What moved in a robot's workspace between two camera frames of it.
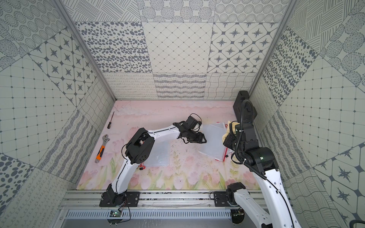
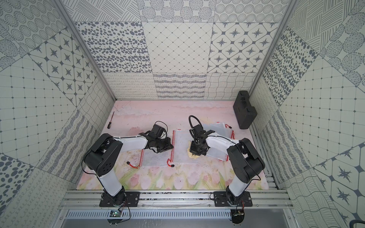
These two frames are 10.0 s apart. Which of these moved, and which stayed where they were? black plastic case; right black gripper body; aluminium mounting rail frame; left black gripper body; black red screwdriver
Moved: left black gripper body; right black gripper body
Stayed: black plastic case; aluminium mounting rail frame; black red screwdriver
